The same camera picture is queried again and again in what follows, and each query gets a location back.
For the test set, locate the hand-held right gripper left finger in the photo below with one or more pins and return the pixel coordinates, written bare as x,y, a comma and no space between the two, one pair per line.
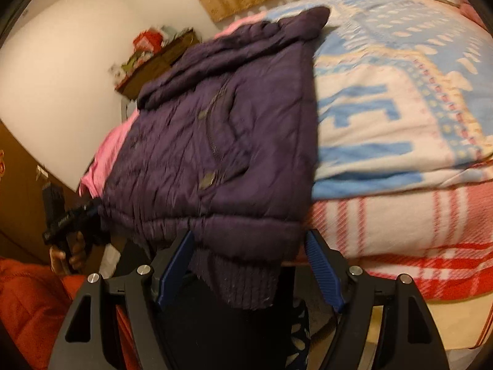
175,273

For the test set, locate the brown wooden desk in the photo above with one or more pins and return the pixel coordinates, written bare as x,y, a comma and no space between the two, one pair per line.
154,69

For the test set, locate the person's left hand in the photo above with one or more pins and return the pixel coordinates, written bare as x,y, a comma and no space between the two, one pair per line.
75,252

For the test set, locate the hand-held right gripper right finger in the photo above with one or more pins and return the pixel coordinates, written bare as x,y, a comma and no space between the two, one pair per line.
323,273

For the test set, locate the purple quilted jacket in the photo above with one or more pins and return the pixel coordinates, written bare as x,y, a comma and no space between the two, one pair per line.
215,142

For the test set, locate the person's left forearm orange sleeve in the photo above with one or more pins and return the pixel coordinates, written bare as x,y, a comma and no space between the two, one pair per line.
27,308

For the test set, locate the red plaid blanket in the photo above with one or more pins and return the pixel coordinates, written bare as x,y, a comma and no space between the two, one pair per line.
404,235

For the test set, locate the pink folded quilt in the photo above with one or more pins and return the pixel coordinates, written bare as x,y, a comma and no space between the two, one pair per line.
475,15

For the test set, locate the blue patterned blanket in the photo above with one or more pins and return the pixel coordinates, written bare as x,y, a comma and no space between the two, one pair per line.
404,96

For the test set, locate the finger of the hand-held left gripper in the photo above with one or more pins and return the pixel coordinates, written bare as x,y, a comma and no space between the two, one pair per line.
91,210

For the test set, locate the red gift box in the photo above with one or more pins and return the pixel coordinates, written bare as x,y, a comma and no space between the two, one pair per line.
146,41

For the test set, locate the cream bed frame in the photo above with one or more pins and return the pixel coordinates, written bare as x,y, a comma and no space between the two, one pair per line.
443,323

